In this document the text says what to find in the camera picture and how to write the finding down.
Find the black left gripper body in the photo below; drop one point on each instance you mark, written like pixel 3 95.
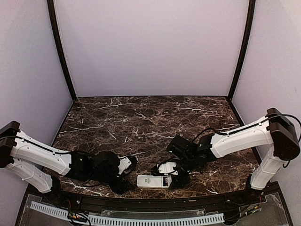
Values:
pixel 118 187

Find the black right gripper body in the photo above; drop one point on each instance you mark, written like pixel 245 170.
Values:
pixel 178 181

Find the white remote control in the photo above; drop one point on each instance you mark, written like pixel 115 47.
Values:
pixel 149 181

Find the white battery cover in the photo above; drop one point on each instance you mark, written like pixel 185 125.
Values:
pixel 169 181

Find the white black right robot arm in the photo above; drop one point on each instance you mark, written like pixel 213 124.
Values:
pixel 274 129

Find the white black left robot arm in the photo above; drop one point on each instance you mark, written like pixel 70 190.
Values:
pixel 21 154

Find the black front table rail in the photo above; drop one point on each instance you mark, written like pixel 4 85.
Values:
pixel 218 202

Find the white slotted cable duct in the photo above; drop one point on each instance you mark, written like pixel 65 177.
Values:
pixel 127 218

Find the black right corner post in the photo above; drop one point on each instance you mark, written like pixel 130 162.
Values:
pixel 243 49

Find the black corner post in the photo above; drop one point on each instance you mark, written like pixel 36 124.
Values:
pixel 243 49
pixel 59 49

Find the black left corner post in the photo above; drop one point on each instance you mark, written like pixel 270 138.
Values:
pixel 59 49

